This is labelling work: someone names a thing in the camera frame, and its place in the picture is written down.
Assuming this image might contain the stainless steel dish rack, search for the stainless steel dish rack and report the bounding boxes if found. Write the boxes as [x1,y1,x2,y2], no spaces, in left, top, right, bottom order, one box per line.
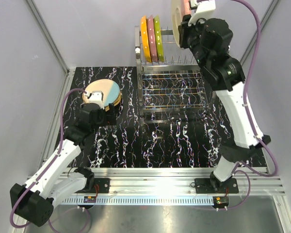
[135,26,216,118]

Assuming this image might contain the pink dotted scalloped plate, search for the pink dotted scalloped plate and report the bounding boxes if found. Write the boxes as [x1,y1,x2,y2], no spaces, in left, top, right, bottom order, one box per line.
[147,15,158,63]

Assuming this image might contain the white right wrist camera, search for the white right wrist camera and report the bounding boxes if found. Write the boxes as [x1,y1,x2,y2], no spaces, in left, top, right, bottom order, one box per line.
[188,0,216,26]

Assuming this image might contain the yellow-green dotted scalloped plate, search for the yellow-green dotted scalloped plate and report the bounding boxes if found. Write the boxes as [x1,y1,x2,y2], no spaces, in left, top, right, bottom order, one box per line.
[153,15,164,62]

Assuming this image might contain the beige pink leaf plate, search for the beige pink leaf plate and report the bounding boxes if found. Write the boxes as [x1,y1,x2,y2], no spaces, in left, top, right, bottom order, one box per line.
[171,0,191,47]

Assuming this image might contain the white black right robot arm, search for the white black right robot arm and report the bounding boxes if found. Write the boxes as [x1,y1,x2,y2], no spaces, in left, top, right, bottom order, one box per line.
[178,15,271,193]

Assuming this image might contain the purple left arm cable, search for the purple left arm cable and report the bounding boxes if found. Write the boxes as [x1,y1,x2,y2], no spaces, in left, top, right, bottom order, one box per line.
[9,88,92,233]

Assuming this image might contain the orange dotted scalloped plate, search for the orange dotted scalloped plate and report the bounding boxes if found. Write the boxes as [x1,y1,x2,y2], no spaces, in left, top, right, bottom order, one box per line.
[140,16,152,63]

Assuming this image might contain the tan plates under leaf plate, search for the tan plates under leaf plate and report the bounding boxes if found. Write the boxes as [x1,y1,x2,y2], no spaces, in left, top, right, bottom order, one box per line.
[105,91,122,111]

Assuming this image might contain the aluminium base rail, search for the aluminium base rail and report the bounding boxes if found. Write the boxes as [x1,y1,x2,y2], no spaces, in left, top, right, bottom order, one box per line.
[23,167,287,195]

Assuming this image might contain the beige blue leaf plate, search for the beige blue leaf plate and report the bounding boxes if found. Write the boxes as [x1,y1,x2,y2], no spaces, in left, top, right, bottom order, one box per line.
[85,79,120,106]

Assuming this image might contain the white slotted cable duct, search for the white slotted cable duct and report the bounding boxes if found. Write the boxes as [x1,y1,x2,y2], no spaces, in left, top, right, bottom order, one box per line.
[62,195,214,206]

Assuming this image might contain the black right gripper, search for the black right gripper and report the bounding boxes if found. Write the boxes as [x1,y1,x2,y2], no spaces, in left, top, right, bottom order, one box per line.
[178,12,209,69]

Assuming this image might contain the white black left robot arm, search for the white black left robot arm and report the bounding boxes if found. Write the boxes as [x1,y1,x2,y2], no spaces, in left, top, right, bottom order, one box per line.
[10,103,117,228]

